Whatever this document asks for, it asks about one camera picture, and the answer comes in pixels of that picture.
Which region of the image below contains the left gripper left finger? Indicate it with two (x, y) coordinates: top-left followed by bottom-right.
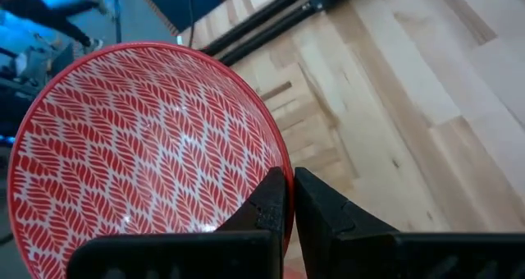
(67, 167), (287, 279)

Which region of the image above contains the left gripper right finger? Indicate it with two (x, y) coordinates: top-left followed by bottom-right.
(294, 167), (525, 279)

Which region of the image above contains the red patterned bowl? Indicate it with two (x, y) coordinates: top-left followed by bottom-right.
(7, 41), (295, 279)

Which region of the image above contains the black aluminium table frame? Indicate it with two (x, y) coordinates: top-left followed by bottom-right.
(200, 0), (370, 66)

